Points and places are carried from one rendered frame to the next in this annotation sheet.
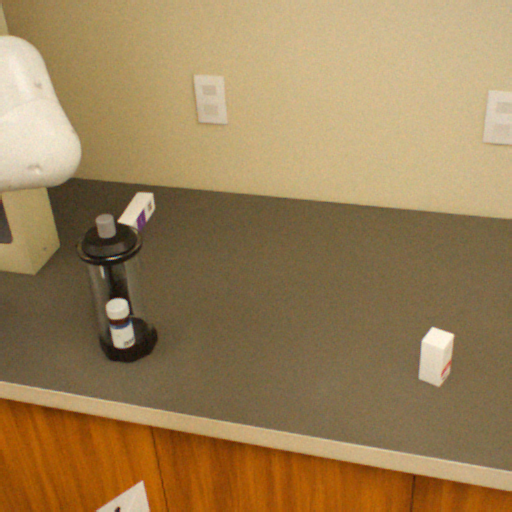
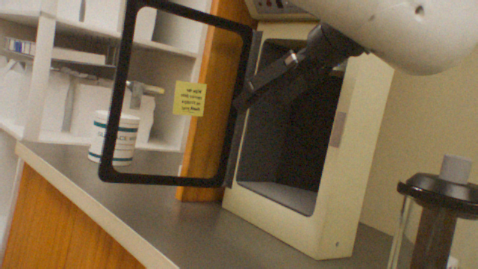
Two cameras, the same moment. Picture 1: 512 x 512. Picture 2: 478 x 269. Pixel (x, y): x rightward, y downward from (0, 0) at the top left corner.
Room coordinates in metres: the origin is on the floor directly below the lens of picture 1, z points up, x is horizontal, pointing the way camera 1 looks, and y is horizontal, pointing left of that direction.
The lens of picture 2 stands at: (0.46, 0.17, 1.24)
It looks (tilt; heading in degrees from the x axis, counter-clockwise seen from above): 6 degrees down; 31
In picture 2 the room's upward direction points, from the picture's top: 11 degrees clockwise
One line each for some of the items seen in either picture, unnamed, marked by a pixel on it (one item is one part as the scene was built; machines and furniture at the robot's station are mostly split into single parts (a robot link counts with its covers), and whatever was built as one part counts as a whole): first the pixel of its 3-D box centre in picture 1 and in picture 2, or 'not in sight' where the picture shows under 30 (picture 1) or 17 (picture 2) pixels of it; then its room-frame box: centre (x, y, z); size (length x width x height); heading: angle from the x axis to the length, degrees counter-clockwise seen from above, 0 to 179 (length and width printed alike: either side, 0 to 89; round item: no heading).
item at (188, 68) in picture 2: not in sight; (181, 99); (1.25, 0.82, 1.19); 0.30 x 0.01 x 0.40; 154
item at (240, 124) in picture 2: not in sight; (241, 110); (1.40, 0.75, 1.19); 0.03 x 0.02 x 0.39; 71
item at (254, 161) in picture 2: not in sight; (321, 125); (1.47, 0.56, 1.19); 0.26 x 0.24 x 0.35; 71
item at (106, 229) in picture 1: (107, 235); (451, 183); (1.07, 0.23, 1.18); 0.09 x 0.09 x 0.07
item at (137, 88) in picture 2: not in sight; (136, 96); (1.15, 0.86, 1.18); 0.02 x 0.02 x 0.06; 64
